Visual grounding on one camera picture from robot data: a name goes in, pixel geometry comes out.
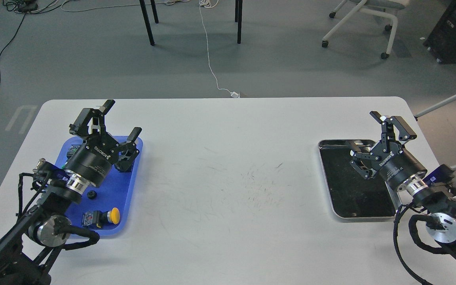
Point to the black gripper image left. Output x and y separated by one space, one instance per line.
94 158

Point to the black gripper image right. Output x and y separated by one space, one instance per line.
395 166

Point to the small black gear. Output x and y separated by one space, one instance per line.
91 194

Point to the silver metal tray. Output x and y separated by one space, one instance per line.
351 196

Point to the blue plastic tray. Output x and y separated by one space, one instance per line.
115 191

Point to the red push button switch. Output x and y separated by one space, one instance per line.
125 162

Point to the green push button switch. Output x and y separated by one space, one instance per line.
72 150

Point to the yellow push button switch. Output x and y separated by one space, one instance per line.
97 218

